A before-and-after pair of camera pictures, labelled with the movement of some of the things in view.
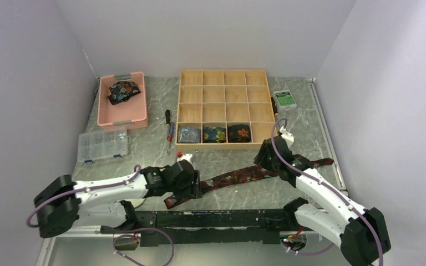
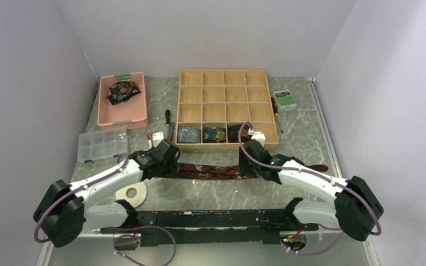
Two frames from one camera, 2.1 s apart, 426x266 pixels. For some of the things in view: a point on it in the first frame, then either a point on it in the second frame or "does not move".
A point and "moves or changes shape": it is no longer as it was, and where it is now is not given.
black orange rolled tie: x=239 y=133 does not move
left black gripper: x=193 y=190 -> x=172 y=167
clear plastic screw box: x=107 y=143 does not move
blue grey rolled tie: x=187 y=134 does not move
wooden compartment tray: x=223 y=109 does not move
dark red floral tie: x=217 y=182 moves or changes shape
